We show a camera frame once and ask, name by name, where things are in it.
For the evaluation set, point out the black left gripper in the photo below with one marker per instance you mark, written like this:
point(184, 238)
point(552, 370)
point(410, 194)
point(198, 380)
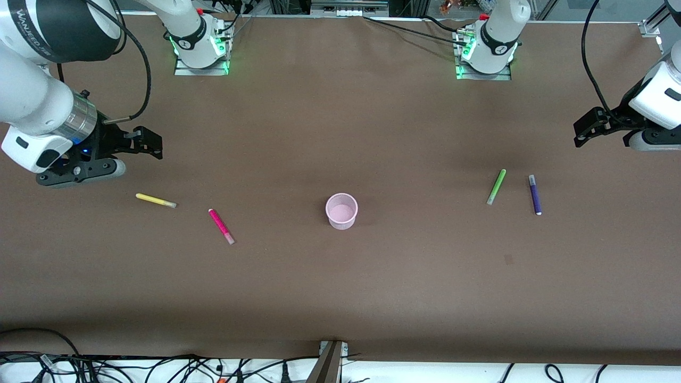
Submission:
point(623, 118)

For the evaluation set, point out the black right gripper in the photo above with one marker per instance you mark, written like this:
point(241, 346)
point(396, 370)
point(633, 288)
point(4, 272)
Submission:
point(105, 141)

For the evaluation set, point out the purple pen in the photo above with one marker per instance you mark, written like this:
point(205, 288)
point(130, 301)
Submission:
point(534, 196)

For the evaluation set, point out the pink pen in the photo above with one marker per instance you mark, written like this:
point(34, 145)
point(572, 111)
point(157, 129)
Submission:
point(221, 226)

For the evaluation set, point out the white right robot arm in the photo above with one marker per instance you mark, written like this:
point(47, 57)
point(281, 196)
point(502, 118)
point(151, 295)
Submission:
point(186, 24)

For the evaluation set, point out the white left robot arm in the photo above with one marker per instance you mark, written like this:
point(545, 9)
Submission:
point(503, 21)

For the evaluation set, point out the pink mesh pen holder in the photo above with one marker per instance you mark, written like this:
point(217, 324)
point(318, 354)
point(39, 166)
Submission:
point(341, 213)

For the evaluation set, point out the yellow pen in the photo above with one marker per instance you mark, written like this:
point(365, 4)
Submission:
point(154, 200)

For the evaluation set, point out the green pen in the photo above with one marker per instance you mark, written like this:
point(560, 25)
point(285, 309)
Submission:
point(496, 187)

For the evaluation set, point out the aluminium corner profile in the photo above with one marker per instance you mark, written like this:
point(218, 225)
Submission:
point(650, 27)

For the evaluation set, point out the brown paper table cover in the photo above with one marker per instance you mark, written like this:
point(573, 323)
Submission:
point(340, 133)

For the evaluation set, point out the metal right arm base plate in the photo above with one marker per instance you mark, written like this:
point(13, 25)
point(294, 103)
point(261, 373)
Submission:
point(183, 70)

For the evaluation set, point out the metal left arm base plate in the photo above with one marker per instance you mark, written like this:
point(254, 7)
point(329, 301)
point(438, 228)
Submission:
point(503, 77)

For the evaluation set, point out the aluminium table edge rail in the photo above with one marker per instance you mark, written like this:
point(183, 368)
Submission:
point(661, 45)

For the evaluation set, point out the silver rail box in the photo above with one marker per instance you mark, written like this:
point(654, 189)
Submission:
point(348, 8)

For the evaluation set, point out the metal table bracket post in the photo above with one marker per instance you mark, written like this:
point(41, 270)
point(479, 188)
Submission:
point(327, 364)

